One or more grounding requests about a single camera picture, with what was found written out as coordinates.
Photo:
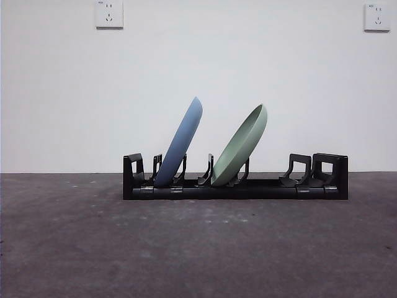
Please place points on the white wall socket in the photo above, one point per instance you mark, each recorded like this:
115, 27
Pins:
376, 18
109, 15

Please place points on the black plate rack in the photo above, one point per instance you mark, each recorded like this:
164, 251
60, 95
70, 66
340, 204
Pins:
263, 192

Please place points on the blue round plate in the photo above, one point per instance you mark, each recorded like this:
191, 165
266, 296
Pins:
183, 139

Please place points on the green round plate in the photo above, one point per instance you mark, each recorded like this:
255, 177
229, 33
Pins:
239, 149

